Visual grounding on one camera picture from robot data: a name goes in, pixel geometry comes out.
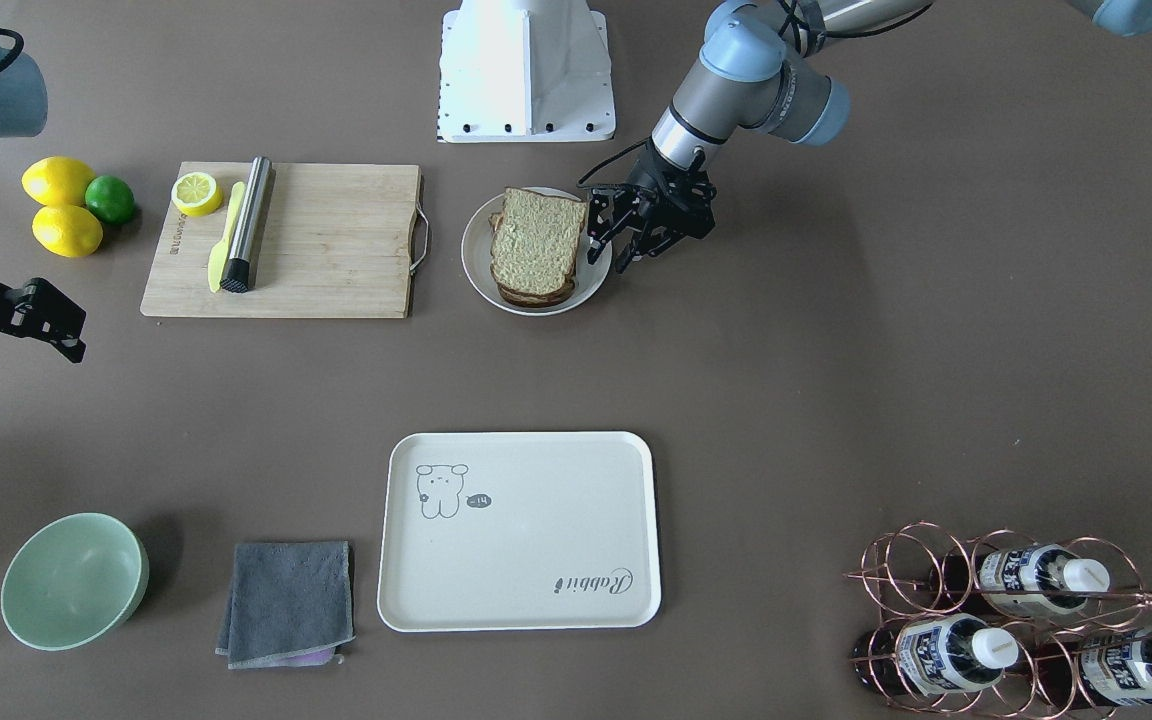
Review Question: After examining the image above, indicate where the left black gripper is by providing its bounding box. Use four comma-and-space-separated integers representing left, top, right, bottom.
586, 141, 717, 274

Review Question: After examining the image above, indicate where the bread slice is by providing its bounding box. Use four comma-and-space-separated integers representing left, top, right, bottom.
492, 187, 586, 306
490, 211, 582, 306

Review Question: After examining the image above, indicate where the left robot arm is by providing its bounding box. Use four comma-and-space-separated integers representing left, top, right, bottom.
579, 1, 931, 272

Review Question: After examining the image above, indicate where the cream rabbit serving tray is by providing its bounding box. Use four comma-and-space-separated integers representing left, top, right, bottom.
376, 430, 662, 632

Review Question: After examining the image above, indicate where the lower whole lemon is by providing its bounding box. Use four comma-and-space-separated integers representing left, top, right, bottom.
32, 204, 104, 258

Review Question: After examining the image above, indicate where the whole lemon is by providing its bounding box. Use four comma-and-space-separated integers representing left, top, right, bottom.
32, 204, 104, 258
20, 156, 97, 206

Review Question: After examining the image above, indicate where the white round plate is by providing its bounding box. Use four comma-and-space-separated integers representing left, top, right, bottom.
461, 194, 613, 316

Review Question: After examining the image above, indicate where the upper whole lemon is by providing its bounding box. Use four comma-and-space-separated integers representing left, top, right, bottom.
20, 156, 97, 206

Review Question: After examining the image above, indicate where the green lime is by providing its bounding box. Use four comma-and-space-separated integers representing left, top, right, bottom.
84, 176, 136, 225

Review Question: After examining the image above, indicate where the yellow plastic knife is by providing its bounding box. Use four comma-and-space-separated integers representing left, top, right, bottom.
207, 181, 247, 293

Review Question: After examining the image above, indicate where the half lemon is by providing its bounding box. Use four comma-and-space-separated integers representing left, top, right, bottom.
172, 170, 223, 217

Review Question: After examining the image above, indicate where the steel cylinder muddler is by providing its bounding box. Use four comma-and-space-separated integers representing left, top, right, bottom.
219, 156, 273, 293

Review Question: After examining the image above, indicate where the mint green bowl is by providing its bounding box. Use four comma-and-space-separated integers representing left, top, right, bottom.
0, 511, 147, 651

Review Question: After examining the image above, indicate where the wooden cutting board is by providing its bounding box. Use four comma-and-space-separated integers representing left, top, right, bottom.
141, 161, 422, 319

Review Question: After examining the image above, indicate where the folded grey cloth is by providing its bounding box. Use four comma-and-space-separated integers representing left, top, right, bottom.
215, 539, 356, 670

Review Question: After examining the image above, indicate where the tea bottle front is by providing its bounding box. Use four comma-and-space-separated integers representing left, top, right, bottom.
850, 612, 1020, 698

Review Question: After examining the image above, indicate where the tea bottle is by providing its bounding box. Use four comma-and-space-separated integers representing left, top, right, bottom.
850, 612, 1020, 698
1033, 626, 1152, 710
929, 544, 1111, 619

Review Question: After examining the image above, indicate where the tea bottle back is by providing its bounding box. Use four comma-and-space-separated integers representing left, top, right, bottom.
929, 544, 1111, 619

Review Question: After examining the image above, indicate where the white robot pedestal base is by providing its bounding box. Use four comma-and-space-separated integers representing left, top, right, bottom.
435, 1, 617, 143

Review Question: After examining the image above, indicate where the copper wire bottle rack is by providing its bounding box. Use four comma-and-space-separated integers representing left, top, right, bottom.
849, 521, 1152, 719

